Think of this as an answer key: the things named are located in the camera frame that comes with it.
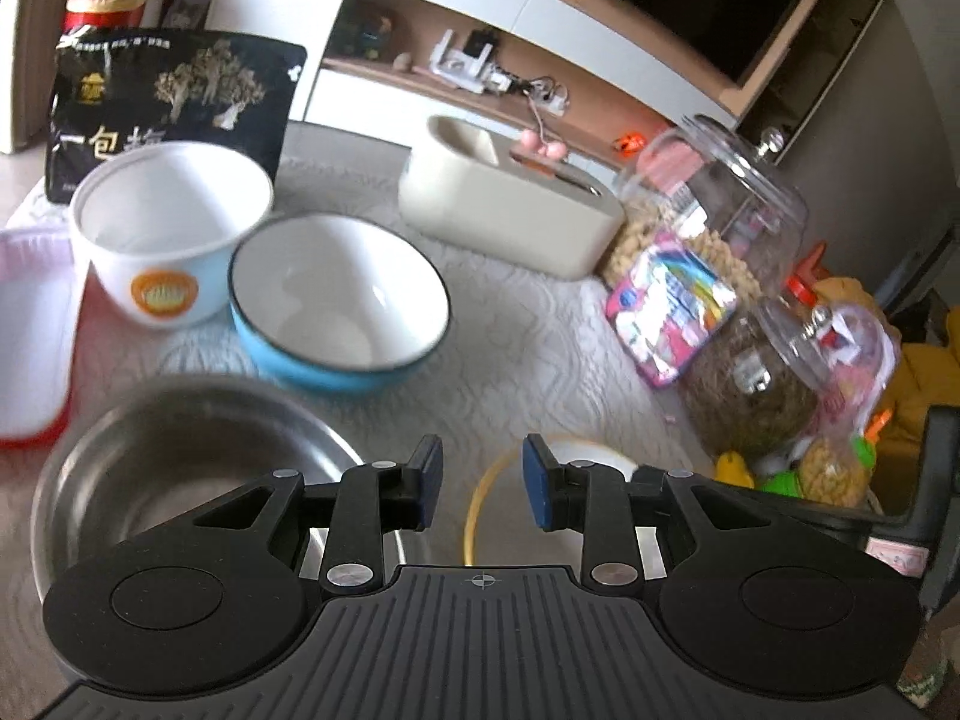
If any small glass jar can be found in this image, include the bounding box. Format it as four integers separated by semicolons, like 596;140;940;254
682;292;897;466

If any yellow plush toy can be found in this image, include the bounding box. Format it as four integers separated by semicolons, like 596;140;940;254
814;277;960;475

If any white router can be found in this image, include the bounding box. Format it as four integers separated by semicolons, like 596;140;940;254
429;28;500;89

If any white bowl with orange logo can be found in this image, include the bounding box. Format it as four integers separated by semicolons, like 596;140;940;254
70;141;275;331

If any black snack bag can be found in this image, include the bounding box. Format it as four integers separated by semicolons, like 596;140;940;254
45;28;308;203

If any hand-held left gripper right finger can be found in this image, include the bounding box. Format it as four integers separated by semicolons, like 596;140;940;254
522;433;758;593

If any small toy figure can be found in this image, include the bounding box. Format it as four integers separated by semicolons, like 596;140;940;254
330;4;398;61

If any white quilted tablecloth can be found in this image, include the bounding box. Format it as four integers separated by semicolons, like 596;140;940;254
0;120;751;691

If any white plastic tray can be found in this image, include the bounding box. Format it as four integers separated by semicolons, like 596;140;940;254
0;229;85;445

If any clear bag of snacks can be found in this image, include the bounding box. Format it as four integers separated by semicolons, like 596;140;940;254
795;307;897;512

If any blue bowl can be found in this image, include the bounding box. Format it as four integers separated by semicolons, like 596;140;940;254
227;214;452;397

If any stainless steel bowl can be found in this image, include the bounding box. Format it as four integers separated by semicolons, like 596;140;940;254
30;379;410;616

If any yellow duck toy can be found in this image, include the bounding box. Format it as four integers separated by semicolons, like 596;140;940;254
715;451;755;494

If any cream tissue box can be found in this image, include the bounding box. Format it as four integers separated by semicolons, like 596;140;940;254
397;115;627;278

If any pink charm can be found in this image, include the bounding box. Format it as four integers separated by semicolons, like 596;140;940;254
514;127;567;164

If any white plate with yellow rim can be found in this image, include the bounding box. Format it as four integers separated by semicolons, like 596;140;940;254
463;439;638;567

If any large glass jar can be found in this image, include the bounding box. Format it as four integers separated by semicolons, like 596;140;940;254
600;114;811;316

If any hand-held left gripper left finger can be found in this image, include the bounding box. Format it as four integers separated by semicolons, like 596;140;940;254
193;433;445;595

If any white power strip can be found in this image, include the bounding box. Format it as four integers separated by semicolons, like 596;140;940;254
525;79;571;117

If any colourful snack packet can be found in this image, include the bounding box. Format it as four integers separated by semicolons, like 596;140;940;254
606;232;740;389

